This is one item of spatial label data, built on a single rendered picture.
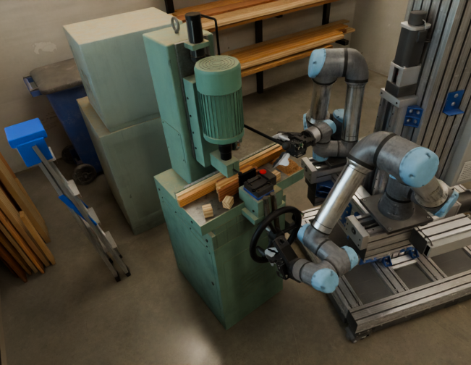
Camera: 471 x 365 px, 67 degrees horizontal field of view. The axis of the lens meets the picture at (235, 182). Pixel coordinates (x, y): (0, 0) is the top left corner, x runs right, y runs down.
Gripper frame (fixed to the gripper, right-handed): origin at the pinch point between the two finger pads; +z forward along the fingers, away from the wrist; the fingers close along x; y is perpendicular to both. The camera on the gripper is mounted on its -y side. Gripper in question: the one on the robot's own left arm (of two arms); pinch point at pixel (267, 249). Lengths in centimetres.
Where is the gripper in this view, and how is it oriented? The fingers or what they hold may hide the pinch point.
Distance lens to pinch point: 144.2
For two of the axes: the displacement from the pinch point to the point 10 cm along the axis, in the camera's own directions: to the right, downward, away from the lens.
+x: 8.3, -3.9, 4.0
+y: 3.1, 9.2, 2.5
